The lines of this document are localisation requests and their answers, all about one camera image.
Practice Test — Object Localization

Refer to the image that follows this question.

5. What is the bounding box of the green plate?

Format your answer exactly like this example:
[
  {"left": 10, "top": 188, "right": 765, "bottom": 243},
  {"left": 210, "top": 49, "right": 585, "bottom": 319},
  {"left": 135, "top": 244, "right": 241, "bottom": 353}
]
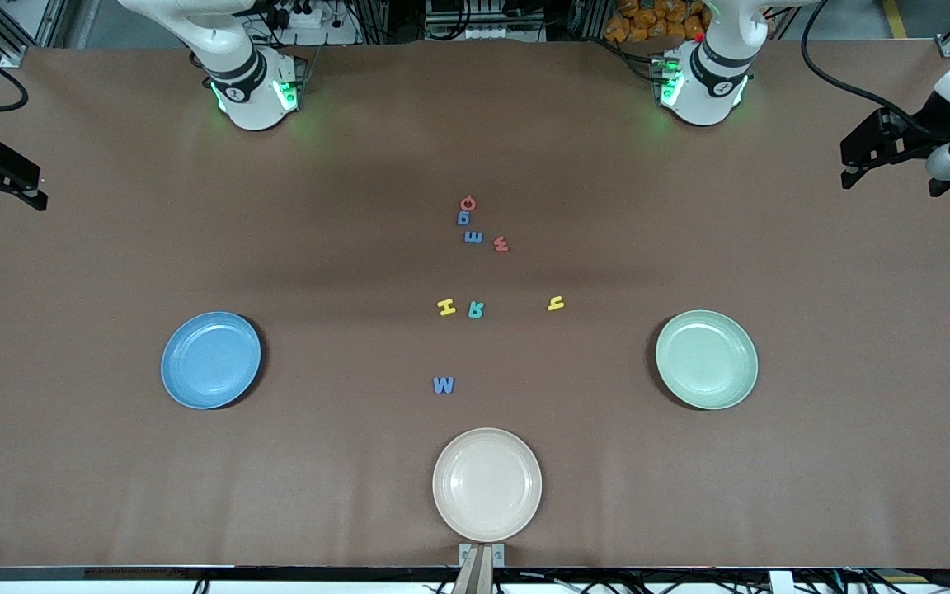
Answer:
[{"left": 655, "top": 309, "right": 760, "bottom": 411}]

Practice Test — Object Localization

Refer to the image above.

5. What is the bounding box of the blue plate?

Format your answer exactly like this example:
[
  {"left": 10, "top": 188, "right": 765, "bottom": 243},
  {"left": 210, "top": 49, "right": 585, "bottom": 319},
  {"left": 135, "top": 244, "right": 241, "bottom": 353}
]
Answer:
[{"left": 161, "top": 311, "right": 262, "bottom": 410}]

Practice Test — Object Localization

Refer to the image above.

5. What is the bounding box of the beige plate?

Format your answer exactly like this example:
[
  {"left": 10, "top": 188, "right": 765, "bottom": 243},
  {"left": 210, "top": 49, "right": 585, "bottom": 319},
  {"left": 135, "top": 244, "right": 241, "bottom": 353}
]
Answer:
[{"left": 432, "top": 427, "right": 543, "bottom": 544}]

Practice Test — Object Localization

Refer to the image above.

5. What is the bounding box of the orange bag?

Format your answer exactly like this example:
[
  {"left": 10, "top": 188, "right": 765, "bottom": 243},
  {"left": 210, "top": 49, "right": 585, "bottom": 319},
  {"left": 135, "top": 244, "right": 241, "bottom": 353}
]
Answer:
[{"left": 604, "top": 0, "right": 707, "bottom": 44}]

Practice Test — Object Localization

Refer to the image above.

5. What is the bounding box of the white power strip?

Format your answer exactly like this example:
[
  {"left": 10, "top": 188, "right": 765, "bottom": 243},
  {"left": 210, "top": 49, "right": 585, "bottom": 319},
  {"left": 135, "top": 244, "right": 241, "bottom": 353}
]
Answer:
[{"left": 273, "top": 2, "right": 325, "bottom": 30}]

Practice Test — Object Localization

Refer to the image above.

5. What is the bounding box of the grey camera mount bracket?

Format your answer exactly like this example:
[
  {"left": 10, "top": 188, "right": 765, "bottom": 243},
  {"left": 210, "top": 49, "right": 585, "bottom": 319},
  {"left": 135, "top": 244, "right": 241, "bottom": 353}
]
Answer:
[{"left": 452, "top": 543, "right": 506, "bottom": 594}]

